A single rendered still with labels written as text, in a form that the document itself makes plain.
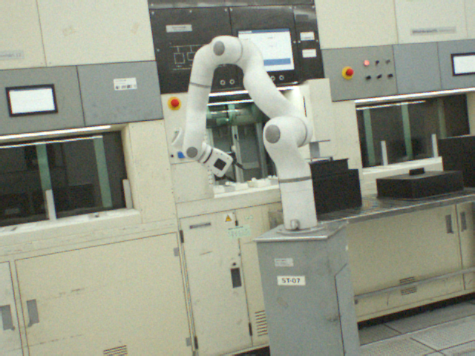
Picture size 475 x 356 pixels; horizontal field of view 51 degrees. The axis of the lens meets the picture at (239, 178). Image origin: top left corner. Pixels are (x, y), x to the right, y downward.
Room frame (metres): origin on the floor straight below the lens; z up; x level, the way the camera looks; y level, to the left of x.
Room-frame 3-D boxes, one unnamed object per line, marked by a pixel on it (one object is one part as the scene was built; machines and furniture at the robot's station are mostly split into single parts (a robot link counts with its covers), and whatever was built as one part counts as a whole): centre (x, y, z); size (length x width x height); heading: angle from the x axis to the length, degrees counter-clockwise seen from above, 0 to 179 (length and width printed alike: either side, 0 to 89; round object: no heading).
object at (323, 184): (2.32, -0.37, 0.85); 0.28 x 0.28 x 0.17; 27
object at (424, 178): (2.36, -0.85, 0.83); 0.29 x 0.29 x 0.13; 19
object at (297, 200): (1.82, -0.21, 0.85); 0.19 x 0.19 x 0.18
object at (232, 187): (2.77, 0.09, 0.89); 0.22 x 0.21 x 0.04; 18
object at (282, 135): (1.80, -0.19, 1.07); 0.19 x 0.12 x 0.24; 144
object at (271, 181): (2.85, -0.17, 0.89); 0.22 x 0.21 x 0.04; 18
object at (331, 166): (2.32, -0.37, 0.93); 0.24 x 0.20 x 0.32; 27
